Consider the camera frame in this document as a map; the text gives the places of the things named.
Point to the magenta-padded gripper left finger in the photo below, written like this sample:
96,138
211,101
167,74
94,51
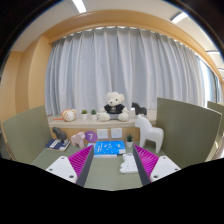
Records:
65,167

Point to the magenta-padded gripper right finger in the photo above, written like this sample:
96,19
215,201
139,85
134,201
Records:
162,166

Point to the dark navy book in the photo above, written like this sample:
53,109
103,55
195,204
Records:
57,145

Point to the pink horse figurine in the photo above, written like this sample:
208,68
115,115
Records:
78,140

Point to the white bear-shaped power strip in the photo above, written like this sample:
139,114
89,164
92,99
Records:
128,165

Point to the dark grey horse figurine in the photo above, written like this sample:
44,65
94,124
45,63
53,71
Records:
60,133

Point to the large white horse figurine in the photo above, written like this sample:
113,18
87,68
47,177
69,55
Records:
150,133

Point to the small plant in white pot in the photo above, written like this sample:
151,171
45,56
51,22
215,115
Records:
129,143

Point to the purple round number disc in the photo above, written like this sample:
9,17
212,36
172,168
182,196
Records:
91,136

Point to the green partition panel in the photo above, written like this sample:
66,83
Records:
218,115
25,136
188,130

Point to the bright blue book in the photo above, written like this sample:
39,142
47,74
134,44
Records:
109,147

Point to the orange and cream plush toy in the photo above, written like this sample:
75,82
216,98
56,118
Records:
69,115

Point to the tiny potted succulent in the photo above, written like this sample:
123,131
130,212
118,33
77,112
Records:
84,115
94,115

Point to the black horse figurine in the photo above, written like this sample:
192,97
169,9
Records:
139,108

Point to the cream teddy bear black shirt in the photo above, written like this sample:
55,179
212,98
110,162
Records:
114,107

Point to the grey-white curtain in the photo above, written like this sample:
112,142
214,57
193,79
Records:
116,63

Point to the ceiling lights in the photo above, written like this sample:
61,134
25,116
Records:
79,5

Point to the white wall socket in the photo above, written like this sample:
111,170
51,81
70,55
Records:
116,133
102,133

